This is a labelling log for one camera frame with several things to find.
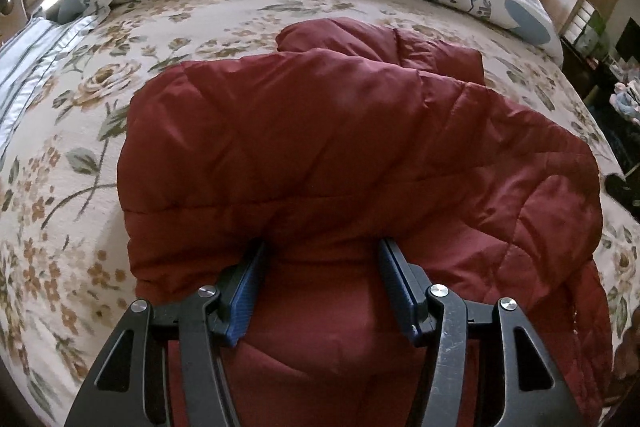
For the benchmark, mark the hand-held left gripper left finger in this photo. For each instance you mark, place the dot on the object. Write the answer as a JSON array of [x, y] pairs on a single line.
[[244, 304]]

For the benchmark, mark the striped pillow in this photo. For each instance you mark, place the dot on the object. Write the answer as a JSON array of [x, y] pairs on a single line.
[[25, 72]]

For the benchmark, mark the pale toy figure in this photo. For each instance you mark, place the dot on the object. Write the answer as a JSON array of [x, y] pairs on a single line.
[[627, 99]]

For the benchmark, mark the red quilted jacket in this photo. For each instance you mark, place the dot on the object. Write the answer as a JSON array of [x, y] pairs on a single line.
[[325, 147]]

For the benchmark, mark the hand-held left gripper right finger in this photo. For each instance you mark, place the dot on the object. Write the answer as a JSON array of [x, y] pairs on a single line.
[[396, 294]]

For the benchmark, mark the stack of white boxes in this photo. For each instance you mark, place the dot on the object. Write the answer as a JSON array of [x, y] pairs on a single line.
[[587, 29]]

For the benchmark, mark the floral bed blanket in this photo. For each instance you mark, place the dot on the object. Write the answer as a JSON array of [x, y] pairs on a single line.
[[60, 192]]

